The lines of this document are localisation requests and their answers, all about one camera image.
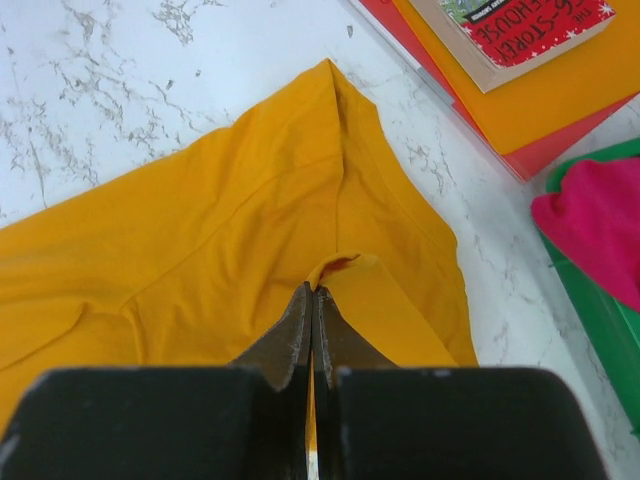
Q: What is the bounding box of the red folder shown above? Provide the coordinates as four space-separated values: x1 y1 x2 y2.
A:
351 1 633 181

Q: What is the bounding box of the red yellow comic book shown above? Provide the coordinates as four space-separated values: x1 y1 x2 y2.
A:
411 0 616 93

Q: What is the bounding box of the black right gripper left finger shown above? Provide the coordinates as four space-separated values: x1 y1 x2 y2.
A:
232 283 312 479

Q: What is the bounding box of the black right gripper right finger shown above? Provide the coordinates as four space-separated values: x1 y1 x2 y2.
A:
312 287 396 479

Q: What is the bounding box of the yellow t shirt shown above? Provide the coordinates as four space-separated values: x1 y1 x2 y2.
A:
1 61 477 479

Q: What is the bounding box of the orange folder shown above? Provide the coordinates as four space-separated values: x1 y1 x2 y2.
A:
395 1 639 154

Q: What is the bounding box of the green plastic bin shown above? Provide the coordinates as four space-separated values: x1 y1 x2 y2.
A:
536 139 639 435

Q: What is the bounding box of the magenta t shirt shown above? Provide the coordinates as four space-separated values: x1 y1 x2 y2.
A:
531 157 639 311

